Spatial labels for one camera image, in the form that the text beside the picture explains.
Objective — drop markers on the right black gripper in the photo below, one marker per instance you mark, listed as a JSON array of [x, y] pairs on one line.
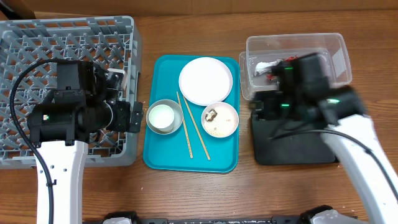
[[259, 104]]

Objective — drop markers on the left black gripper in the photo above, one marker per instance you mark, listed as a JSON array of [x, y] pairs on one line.
[[122, 123]]

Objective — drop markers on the red snack wrapper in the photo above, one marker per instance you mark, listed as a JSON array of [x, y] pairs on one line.
[[290, 58]]

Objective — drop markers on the white paper cup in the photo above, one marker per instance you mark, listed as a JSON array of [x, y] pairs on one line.
[[162, 117]]

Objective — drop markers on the grey-green ceramic bowl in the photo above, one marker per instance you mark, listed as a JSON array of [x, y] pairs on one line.
[[177, 110]]

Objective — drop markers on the white napkin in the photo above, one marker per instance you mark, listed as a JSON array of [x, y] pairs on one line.
[[264, 67]]

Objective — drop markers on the pink-white small bowl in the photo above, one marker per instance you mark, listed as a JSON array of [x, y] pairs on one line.
[[225, 105]]

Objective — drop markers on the brown food chunk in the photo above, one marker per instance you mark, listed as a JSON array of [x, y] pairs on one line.
[[210, 115]]

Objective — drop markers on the rice grains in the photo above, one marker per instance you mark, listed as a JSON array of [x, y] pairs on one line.
[[223, 123]]

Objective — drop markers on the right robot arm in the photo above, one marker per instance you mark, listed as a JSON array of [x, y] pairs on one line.
[[307, 121]]

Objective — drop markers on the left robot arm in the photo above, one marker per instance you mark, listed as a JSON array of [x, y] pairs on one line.
[[87, 102]]

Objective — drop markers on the clear plastic waste bin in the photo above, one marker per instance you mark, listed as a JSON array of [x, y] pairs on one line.
[[330, 47]]

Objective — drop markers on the black rectangular tray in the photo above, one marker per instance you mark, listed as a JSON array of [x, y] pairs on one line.
[[268, 121]]

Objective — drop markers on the right wooden chopstick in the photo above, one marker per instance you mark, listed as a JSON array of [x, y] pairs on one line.
[[197, 129]]

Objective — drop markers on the wooden chopstick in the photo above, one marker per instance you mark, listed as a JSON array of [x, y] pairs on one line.
[[185, 128], [197, 129]]

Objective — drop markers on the teal plastic serving tray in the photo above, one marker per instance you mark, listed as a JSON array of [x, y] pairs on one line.
[[170, 151]]

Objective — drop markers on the left wooden chopstick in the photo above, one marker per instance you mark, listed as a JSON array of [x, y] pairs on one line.
[[185, 128]]

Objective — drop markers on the grey plastic dish rack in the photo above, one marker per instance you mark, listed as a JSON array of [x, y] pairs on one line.
[[112, 42]]

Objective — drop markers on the large white round plate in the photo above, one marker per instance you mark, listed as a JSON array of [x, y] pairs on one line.
[[205, 80]]

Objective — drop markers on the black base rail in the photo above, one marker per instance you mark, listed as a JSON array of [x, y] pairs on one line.
[[321, 214]]

